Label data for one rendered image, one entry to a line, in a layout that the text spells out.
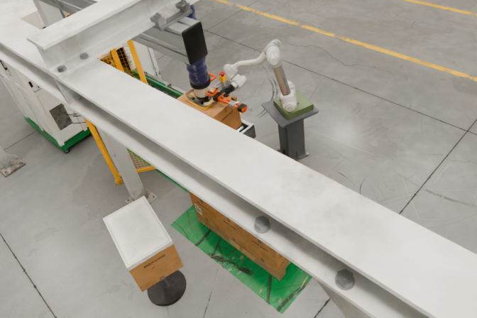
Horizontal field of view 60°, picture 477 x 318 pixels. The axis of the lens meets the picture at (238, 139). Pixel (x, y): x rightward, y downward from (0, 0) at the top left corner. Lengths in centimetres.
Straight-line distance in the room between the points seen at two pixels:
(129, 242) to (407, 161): 335
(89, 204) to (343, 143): 332
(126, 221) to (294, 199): 309
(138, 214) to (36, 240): 203
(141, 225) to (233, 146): 288
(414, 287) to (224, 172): 37
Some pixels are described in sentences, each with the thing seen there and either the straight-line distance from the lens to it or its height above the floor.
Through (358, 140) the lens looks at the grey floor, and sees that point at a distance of 550.
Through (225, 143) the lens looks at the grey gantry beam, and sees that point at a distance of 83.
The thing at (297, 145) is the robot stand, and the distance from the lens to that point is 512.
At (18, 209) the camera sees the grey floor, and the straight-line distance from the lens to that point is 602.
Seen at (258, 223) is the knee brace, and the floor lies 313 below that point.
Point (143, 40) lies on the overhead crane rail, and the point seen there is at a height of 312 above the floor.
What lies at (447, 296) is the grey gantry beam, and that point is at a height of 322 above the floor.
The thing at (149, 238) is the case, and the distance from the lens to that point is 354.
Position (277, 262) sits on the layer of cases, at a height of 32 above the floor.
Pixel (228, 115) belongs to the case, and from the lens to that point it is 454.
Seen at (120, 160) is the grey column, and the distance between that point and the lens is 469.
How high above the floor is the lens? 378
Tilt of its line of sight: 42 degrees down
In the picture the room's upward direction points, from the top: 11 degrees counter-clockwise
